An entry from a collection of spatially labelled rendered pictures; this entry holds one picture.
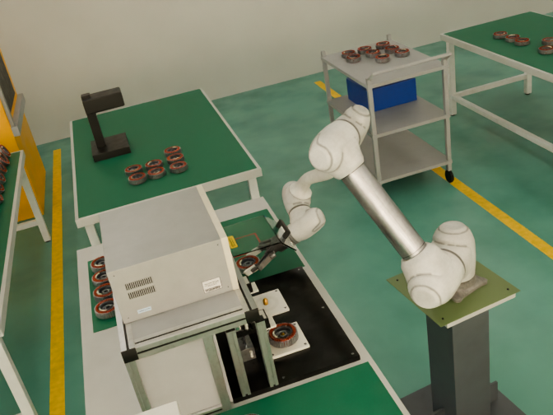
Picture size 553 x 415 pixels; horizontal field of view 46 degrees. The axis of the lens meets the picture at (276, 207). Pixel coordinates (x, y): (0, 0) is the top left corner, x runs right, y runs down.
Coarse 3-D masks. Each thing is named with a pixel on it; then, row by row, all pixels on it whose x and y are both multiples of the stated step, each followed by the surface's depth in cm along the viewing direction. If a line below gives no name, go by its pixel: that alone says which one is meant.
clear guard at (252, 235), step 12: (264, 216) 270; (228, 228) 266; (240, 228) 264; (252, 228) 263; (264, 228) 261; (276, 228) 264; (240, 240) 256; (252, 240) 254; (264, 240) 253; (276, 240) 251; (288, 240) 258; (240, 252) 248
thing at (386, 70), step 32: (352, 64) 481; (384, 64) 469; (416, 64) 457; (352, 96) 513; (384, 96) 487; (416, 96) 503; (384, 128) 459; (448, 128) 468; (384, 160) 499; (416, 160) 489; (448, 160) 480
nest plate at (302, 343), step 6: (300, 330) 247; (300, 336) 244; (300, 342) 241; (306, 342) 240; (276, 348) 240; (282, 348) 239; (288, 348) 239; (294, 348) 238; (300, 348) 238; (276, 354) 237; (282, 354) 237
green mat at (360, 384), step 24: (312, 384) 226; (336, 384) 224; (360, 384) 222; (240, 408) 221; (264, 408) 219; (288, 408) 218; (312, 408) 216; (336, 408) 214; (360, 408) 212; (384, 408) 211
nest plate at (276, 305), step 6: (264, 294) 271; (270, 294) 270; (276, 294) 269; (258, 300) 268; (270, 300) 266; (276, 300) 266; (282, 300) 265; (258, 306) 264; (264, 306) 263; (270, 306) 263; (276, 306) 262; (282, 306) 261; (270, 312) 259; (276, 312) 259; (282, 312) 260
